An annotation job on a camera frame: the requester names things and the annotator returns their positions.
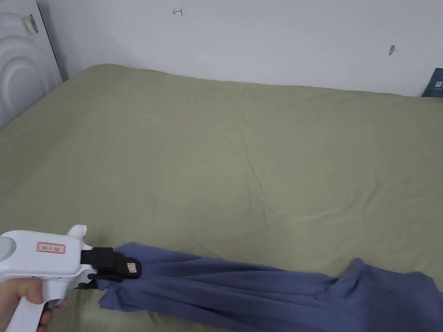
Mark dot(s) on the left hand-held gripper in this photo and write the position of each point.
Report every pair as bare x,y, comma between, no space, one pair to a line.
38,263

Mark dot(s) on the dark blue shirt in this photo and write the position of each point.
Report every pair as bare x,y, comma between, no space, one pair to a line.
263,294

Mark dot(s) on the person's left hand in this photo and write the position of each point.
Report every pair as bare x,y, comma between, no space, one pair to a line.
24,294

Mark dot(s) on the bed with pale green sheet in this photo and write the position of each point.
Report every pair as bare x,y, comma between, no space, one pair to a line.
214,155

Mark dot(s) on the white washing machine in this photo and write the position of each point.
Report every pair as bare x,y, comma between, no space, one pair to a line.
24,58

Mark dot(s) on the dark blue box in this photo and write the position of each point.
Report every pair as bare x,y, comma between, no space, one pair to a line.
433,83

